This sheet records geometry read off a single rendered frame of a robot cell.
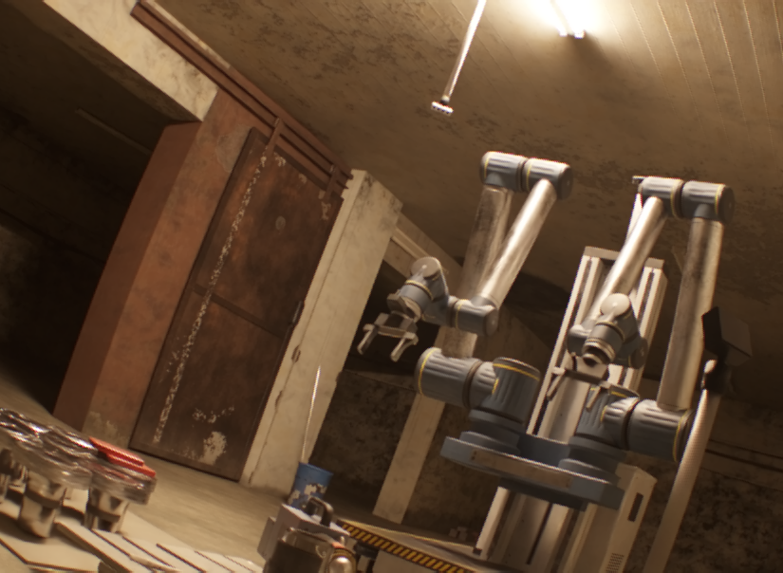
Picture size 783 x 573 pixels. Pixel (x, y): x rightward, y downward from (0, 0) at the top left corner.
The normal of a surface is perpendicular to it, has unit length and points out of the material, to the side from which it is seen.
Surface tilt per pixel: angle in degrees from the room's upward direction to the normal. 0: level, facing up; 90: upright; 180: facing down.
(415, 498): 90
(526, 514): 90
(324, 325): 90
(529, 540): 90
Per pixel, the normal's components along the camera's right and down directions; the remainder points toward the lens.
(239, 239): 0.82, 0.19
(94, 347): -0.46, -0.32
